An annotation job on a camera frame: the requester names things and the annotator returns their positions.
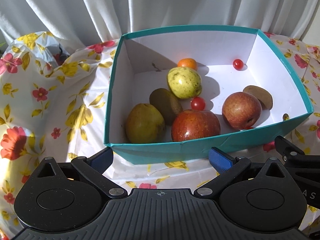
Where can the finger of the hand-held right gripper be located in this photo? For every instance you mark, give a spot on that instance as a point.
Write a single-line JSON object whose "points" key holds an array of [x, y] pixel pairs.
{"points": [[287, 150]]}

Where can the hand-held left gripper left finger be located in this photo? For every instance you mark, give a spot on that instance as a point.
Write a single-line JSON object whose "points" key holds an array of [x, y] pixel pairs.
{"points": [[103, 158]]}

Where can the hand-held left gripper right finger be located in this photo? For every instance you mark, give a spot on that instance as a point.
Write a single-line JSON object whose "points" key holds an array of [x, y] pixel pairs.
{"points": [[221, 160]]}

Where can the dark red apple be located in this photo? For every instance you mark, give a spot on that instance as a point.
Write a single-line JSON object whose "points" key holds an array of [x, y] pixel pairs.
{"points": [[195, 126]]}

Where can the red-yellow apple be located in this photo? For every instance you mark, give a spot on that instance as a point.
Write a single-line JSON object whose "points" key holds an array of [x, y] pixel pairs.
{"points": [[241, 110]]}

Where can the large yellow-green pear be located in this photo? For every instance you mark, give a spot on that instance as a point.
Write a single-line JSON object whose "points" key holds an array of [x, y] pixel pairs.
{"points": [[145, 123]]}

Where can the brown kiwi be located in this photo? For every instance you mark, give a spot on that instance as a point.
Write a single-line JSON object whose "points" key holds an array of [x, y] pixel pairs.
{"points": [[165, 105], [261, 96]]}

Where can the spotted green pear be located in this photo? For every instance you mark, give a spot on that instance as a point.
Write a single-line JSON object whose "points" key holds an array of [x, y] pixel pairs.
{"points": [[184, 82]]}

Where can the small orange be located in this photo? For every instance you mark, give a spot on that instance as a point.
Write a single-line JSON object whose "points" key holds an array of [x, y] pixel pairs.
{"points": [[187, 63]]}

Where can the teal cardboard box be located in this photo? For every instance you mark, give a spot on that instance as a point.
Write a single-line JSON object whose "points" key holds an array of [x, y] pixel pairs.
{"points": [[215, 50]]}

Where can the floral plastic tablecloth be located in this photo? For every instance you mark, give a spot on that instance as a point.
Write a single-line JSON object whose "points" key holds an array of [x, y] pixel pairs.
{"points": [[75, 100]]}

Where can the green plant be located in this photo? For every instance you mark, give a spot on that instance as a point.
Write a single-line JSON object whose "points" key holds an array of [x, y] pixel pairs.
{"points": [[2, 44]]}

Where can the white curtain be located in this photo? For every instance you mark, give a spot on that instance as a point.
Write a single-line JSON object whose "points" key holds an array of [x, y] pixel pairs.
{"points": [[125, 5]]}

